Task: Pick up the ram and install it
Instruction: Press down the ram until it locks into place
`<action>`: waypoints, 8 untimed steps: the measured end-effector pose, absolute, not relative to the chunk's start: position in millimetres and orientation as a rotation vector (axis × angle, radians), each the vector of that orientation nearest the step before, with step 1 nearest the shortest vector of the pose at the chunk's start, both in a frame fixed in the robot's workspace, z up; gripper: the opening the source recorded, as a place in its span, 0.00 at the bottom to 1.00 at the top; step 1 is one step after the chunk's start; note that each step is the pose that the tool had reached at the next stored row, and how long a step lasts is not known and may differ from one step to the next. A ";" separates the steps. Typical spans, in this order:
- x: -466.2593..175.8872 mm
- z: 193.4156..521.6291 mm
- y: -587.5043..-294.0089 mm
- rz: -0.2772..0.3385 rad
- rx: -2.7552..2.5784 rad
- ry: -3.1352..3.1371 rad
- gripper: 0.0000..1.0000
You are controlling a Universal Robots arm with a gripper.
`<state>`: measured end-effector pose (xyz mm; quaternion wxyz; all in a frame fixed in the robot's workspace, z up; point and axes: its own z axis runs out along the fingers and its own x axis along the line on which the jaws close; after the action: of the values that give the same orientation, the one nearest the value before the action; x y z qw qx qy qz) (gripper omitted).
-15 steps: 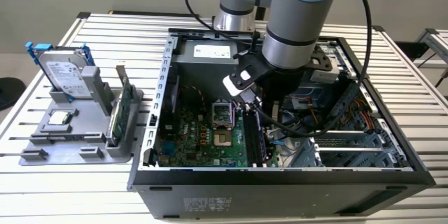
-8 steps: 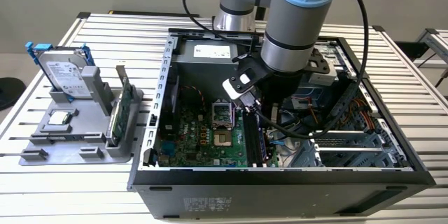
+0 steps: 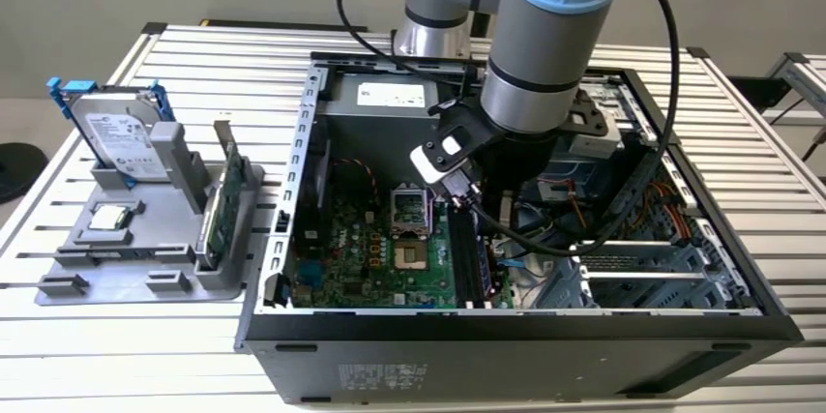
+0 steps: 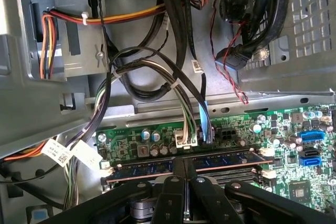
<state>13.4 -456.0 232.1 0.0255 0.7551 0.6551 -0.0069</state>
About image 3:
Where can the blue expansion slot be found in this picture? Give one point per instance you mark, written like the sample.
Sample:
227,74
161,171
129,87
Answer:
309,273

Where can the black round object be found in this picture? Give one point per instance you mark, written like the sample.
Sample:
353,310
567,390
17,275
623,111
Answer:
18,171

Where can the CPU socket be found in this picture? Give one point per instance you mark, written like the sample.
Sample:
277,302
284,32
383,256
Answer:
411,256

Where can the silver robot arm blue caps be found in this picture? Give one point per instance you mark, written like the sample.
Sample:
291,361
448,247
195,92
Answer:
535,45

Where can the green motherboard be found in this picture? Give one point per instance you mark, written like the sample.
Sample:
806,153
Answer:
348,258

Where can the aluminium frame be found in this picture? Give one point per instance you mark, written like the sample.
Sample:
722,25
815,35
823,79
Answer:
794,69

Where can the silver CPU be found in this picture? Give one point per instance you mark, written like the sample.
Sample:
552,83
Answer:
108,219

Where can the grey parts rack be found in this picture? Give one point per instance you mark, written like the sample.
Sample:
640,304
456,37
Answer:
161,219

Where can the hard disk in blue carrier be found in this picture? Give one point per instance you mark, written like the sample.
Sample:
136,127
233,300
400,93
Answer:
118,142

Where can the grey power supply unit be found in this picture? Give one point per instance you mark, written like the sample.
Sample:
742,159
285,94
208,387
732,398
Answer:
380,137

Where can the RAM stick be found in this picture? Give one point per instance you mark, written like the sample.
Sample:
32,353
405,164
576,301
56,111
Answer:
122,255
484,263

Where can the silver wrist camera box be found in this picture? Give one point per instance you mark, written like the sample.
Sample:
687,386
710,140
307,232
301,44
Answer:
432,161
593,144

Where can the black open PC case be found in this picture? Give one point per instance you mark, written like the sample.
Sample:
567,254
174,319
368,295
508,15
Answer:
451,364

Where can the black RAM slot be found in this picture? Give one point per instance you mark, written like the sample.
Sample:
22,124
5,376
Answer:
467,263
459,263

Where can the graphics card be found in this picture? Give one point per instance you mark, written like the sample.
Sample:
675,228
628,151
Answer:
225,210

